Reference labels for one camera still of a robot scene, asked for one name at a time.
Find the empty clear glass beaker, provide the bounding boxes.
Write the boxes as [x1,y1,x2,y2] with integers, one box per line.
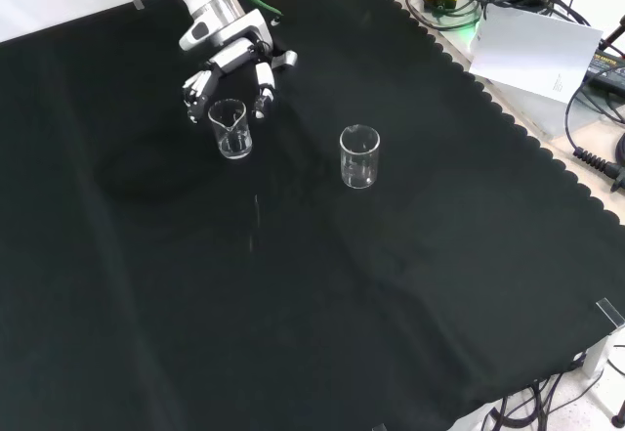
[339,124,382,191]

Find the black cable with ribbed plug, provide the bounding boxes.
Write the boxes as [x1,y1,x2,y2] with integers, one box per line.
[564,77,625,194]

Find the black tripod leg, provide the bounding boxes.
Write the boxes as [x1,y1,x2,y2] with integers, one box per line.
[598,14,625,53]

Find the white bench leg bracket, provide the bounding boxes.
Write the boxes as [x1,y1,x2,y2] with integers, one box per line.
[582,328,620,379]

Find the black bench cloth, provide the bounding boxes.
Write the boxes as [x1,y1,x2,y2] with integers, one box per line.
[0,0,625,431]

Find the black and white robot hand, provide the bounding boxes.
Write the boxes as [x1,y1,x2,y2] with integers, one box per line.
[177,9,300,125]

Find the black power adapter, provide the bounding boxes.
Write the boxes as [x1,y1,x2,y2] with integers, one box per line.
[584,48,625,91]

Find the black floor cable bundle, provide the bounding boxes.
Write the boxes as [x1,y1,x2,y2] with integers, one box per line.
[481,352,625,431]

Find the pale board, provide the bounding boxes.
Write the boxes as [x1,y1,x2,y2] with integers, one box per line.
[467,2,605,107]

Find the clear glass beaker with water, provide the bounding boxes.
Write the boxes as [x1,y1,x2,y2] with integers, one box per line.
[207,99,254,161]

